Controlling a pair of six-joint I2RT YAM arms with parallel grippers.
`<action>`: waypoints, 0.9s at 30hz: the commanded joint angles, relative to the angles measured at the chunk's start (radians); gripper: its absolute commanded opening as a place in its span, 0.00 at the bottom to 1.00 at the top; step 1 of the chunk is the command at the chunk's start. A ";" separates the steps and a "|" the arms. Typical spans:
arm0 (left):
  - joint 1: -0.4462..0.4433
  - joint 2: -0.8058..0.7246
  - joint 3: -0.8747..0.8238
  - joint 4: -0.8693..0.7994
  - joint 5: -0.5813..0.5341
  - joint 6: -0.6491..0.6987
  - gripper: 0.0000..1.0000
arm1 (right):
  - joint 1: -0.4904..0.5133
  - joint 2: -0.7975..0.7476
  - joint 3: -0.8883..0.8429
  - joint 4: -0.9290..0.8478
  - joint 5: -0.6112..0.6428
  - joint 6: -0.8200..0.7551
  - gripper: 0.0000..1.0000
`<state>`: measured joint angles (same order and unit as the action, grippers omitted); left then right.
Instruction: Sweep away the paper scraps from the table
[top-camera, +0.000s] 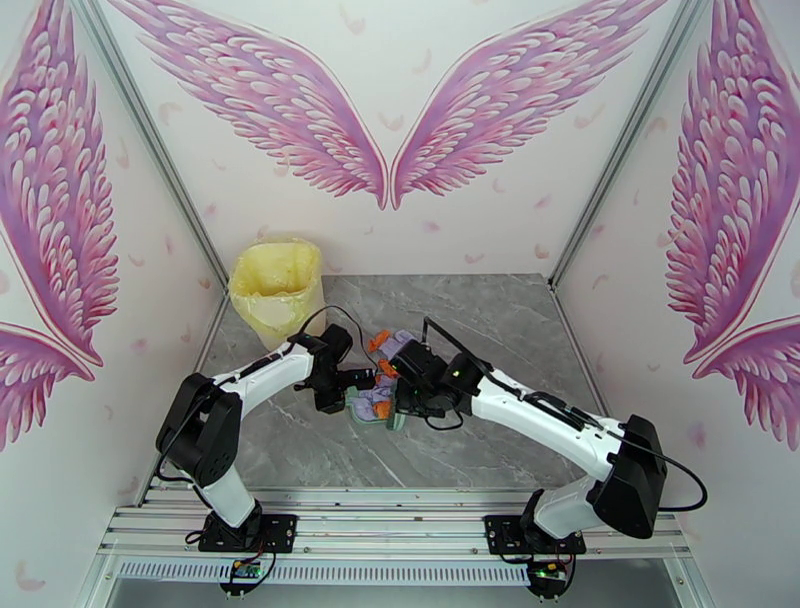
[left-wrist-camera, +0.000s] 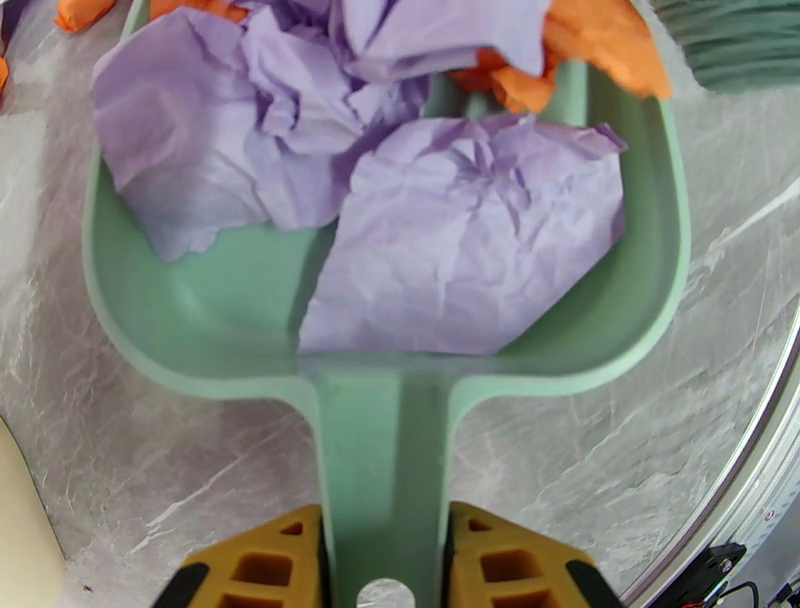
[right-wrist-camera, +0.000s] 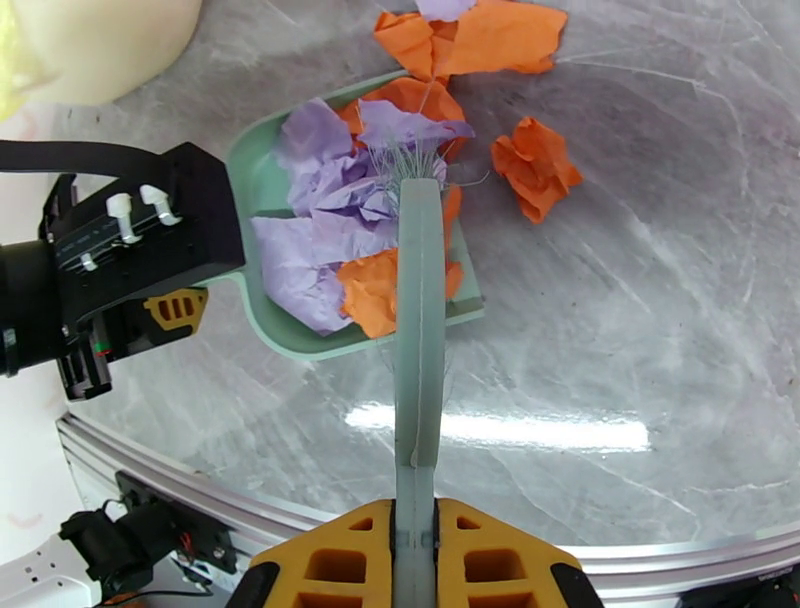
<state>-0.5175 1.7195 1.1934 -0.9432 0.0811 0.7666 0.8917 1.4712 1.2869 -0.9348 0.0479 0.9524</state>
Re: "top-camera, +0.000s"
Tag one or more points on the orange paper scrap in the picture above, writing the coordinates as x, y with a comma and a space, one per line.
377, 342
381, 409
387, 369

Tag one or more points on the small purple paper scrap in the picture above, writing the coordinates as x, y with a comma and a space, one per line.
378, 395

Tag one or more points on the mint green hand brush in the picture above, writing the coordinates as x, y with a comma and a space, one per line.
397, 425

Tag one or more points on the large purple paper scrap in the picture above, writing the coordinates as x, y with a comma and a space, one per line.
397, 343

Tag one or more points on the mint green plastic dustpan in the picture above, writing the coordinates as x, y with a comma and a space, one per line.
365, 417

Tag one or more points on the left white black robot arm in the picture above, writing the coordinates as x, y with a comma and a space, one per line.
269, 375

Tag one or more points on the cream plastic trash bin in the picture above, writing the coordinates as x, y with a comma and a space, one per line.
300, 325

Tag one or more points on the yellowish clear bin liner bag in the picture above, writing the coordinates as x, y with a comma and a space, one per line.
275, 275

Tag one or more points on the aluminium mounting rail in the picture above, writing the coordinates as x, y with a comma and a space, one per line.
387, 519

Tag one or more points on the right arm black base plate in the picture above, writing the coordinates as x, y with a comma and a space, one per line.
500, 531

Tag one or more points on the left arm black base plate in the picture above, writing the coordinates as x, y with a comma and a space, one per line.
281, 531

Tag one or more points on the aluminium frame post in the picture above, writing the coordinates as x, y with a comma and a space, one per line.
154, 144
628, 144

